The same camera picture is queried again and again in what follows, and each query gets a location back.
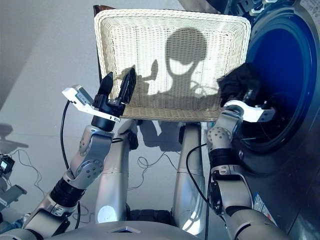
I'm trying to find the grey washing machine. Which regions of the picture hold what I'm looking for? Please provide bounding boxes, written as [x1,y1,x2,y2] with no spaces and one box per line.
[178,0,320,240]

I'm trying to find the dark grey chair base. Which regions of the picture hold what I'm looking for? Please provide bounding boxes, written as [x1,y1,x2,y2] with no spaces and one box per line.
[0,123,30,149]

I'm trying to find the blue fabric object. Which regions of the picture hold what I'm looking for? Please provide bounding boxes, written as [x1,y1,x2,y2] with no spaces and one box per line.
[0,216,30,232]

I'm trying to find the small black device box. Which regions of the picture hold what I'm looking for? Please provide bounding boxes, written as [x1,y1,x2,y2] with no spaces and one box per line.
[0,153,16,176]

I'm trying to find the white blue product sticker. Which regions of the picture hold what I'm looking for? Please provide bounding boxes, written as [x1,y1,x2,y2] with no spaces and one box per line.
[252,191,272,221]

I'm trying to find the black garment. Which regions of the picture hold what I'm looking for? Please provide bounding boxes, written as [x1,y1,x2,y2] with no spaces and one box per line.
[216,62,262,107]

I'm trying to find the pale woven basket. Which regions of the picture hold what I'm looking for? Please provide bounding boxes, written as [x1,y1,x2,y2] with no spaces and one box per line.
[94,9,252,123]

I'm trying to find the white warning sticker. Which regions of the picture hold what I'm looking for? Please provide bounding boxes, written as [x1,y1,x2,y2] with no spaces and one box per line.
[298,0,320,21]

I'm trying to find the round glass washing machine door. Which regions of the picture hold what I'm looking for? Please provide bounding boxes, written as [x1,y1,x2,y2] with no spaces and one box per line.
[177,0,227,15]

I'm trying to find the black metal door hinge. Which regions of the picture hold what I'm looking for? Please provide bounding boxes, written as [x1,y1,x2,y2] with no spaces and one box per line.
[234,0,278,17]

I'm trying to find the silver robot torso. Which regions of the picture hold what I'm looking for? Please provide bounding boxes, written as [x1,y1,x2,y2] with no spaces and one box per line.
[53,208,226,240]

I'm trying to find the grey metal bracket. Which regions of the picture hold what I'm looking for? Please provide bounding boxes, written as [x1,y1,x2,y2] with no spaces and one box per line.
[0,184,28,207]

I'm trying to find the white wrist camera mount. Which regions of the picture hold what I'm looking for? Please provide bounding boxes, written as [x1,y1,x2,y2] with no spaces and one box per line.
[61,84,121,123]
[223,99,276,123]

